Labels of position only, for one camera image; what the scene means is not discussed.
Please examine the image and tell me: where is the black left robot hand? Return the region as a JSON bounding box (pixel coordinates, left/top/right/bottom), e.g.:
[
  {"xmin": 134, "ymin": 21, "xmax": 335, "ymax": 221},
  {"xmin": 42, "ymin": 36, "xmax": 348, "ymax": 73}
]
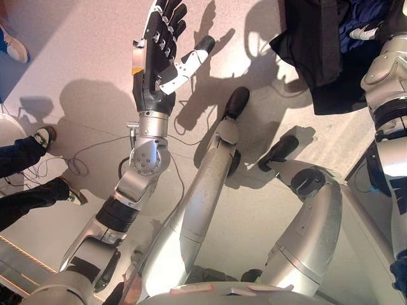
[{"xmin": 132, "ymin": 0, "xmax": 217, "ymax": 116}]

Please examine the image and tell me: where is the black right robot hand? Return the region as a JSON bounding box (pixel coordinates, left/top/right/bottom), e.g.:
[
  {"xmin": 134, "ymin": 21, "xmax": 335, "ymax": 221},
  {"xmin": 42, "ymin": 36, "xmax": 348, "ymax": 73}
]
[{"xmin": 348, "ymin": 21, "xmax": 387, "ymax": 42}]

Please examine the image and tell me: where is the blue garment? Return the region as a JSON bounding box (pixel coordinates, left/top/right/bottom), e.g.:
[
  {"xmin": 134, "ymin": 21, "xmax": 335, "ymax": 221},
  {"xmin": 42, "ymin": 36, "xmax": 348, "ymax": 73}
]
[{"xmin": 338, "ymin": 0, "xmax": 383, "ymax": 54}]

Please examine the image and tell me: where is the black garment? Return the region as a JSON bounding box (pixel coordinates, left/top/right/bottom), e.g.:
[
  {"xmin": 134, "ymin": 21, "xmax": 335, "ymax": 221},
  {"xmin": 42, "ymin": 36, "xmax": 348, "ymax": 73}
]
[{"xmin": 269, "ymin": 0, "xmax": 407, "ymax": 116}]

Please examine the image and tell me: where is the silver left robot leg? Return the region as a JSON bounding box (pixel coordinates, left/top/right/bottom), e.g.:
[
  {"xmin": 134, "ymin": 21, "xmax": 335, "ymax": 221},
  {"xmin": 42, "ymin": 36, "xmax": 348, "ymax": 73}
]
[{"xmin": 135, "ymin": 86, "xmax": 251, "ymax": 287}]

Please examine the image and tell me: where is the silver robot leg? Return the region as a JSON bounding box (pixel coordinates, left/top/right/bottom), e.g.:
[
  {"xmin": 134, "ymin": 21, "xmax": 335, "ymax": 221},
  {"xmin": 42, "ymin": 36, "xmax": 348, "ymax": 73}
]
[
  {"xmin": 257, "ymin": 135, "xmax": 343, "ymax": 289},
  {"xmin": 135, "ymin": 86, "xmax": 251, "ymax": 287}
]

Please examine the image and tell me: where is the white green sneaker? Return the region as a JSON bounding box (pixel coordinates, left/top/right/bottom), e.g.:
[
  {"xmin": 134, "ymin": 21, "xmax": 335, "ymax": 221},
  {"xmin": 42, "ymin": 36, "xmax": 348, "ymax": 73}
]
[
  {"xmin": 32, "ymin": 125, "xmax": 58, "ymax": 149},
  {"xmin": 59, "ymin": 177, "xmax": 89, "ymax": 206}
]

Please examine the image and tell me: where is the tan blue sneaker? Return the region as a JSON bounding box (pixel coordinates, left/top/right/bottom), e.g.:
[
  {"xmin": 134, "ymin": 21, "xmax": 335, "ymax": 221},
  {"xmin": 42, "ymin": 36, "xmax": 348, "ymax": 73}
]
[{"xmin": 0, "ymin": 23, "xmax": 31, "ymax": 64}]

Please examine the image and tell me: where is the black trouser leg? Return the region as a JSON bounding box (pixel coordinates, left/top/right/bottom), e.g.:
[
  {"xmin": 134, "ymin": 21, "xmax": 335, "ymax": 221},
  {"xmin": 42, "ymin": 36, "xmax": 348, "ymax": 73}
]
[
  {"xmin": 0, "ymin": 177, "xmax": 70, "ymax": 232},
  {"xmin": 0, "ymin": 135, "xmax": 48, "ymax": 179}
]

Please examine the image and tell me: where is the silver right robot leg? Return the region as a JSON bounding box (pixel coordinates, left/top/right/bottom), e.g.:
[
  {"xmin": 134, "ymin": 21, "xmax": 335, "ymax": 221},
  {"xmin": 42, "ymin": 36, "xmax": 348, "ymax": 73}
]
[{"xmin": 257, "ymin": 135, "xmax": 343, "ymax": 289}]

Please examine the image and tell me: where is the silver robot torso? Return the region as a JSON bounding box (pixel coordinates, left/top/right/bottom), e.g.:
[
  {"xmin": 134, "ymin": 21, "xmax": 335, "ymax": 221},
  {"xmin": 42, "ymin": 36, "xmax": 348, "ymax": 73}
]
[{"xmin": 18, "ymin": 279, "xmax": 319, "ymax": 305}]

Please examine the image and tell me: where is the thin floor cable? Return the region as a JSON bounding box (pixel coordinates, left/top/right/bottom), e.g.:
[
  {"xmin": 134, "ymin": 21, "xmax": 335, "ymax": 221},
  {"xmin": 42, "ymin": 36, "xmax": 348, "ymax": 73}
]
[{"xmin": 4, "ymin": 133, "xmax": 186, "ymax": 212}]

